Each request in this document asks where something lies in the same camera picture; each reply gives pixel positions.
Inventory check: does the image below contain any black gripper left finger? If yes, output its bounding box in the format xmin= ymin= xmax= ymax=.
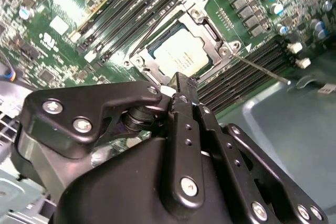
xmin=16 ymin=73 xmax=205 ymax=210

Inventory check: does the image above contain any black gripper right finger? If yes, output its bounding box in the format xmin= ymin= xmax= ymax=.
xmin=196 ymin=82 xmax=329 ymax=224

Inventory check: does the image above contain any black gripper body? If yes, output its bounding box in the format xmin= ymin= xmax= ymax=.
xmin=56 ymin=136 xmax=245 ymax=224

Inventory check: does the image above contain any wire locking lever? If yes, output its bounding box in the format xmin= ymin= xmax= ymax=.
xmin=230 ymin=53 xmax=291 ymax=86
xmin=129 ymin=0 xmax=193 ymax=56

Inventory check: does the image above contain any silver-topped CPU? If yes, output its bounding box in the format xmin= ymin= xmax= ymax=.
xmin=146 ymin=23 xmax=218 ymax=78

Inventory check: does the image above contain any metal socket cover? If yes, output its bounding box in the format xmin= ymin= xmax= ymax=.
xmin=130 ymin=5 xmax=232 ymax=83

